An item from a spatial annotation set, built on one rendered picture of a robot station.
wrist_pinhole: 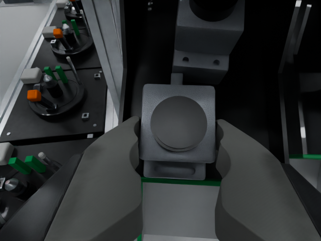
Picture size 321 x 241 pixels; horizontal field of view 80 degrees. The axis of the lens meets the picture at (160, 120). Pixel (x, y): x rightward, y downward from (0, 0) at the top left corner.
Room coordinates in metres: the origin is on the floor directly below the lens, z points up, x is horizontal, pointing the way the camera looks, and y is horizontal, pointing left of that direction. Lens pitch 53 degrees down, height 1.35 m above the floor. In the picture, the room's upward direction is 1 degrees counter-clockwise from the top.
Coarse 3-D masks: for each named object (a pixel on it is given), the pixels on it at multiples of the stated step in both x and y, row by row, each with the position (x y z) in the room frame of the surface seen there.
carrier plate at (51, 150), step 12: (36, 144) 0.22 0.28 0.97; (48, 144) 0.22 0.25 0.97; (60, 144) 0.22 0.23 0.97; (72, 144) 0.22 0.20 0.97; (84, 144) 0.22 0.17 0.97; (12, 156) 0.19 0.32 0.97; (24, 156) 0.19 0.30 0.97; (36, 156) 0.19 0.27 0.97; (48, 156) 0.19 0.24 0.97; (60, 156) 0.19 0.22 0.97; (0, 168) 0.17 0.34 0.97; (12, 168) 0.17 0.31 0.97
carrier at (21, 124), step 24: (24, 72) 0.45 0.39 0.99; (48, 72) 0.40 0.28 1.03; (72, 72) 0.47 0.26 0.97; (96, 72) 0.47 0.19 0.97; (24, 96) 0.37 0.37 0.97; (48, 96) 0.35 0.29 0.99; (72, 96) 0.35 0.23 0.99; (96, 96) 0.37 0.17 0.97; (24, 120) 0.29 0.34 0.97; (48, 120) 0.29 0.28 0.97; (72, 120) 0.29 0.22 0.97; (96, 120) 0.29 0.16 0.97
